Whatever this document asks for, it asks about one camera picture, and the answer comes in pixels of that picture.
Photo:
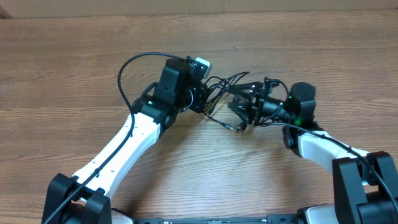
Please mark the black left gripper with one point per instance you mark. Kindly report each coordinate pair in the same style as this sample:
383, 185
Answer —
200, 94

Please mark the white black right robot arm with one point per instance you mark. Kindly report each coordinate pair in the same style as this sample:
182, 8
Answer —
364, 183

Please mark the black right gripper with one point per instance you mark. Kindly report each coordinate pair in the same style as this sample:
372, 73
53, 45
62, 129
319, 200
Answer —
254, 106

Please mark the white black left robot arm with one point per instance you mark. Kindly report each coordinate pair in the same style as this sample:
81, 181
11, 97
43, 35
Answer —
86, 196

